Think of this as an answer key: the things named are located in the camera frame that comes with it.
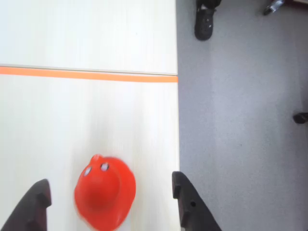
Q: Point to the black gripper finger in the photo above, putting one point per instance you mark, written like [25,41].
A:
[26,211]
[192,214]

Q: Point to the red rubber duck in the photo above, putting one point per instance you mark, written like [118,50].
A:
[106,195]

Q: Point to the black chair caster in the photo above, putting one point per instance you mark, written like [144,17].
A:
[301,118]

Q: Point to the orange tape strip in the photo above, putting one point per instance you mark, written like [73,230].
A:
[96,75]

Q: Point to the black shoe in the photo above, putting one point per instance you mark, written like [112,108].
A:
[204,24]

